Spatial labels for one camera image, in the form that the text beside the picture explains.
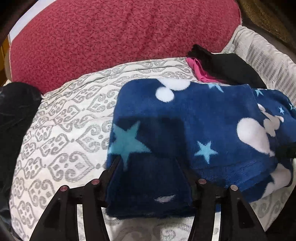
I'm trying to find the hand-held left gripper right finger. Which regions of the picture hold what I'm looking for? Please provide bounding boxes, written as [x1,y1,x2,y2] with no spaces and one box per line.
[176,159,268,241]

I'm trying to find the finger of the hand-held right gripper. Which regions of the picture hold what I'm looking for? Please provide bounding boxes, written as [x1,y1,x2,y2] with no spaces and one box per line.
[277,140,296,158]

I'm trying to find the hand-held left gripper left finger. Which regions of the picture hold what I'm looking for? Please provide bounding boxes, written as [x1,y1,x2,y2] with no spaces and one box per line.
[30,155,123,241]

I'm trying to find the blue fleece star-print pants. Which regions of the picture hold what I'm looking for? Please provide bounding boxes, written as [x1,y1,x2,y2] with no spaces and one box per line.
[105,78,296,219]

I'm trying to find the white grey patterned bed sheet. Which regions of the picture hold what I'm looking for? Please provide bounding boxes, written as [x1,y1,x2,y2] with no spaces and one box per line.
[9,57,296,241]

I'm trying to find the white striped fluffy blanket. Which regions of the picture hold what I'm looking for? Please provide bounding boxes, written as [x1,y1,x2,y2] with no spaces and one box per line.
[221,25,296,99]

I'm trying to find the black folded garment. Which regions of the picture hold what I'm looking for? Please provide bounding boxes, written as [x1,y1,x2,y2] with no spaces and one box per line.
[187,44,268,89]

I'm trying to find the pink folded garment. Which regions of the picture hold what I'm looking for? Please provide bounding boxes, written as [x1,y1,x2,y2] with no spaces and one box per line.
[186,57,226,83]

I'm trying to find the black velvet pillow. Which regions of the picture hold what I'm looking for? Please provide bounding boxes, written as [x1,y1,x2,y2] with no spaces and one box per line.
[0,82,43,234]

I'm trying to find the red patterned headboard cover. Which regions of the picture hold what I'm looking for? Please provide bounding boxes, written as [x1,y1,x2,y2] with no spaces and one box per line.
[9,0,242,94]

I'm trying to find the leopard print cushion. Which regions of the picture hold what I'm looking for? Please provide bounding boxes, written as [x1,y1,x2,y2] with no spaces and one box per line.
[239,0,296,50]

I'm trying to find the wooden door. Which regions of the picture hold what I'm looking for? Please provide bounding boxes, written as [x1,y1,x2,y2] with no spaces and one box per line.
[0,38,12,87]

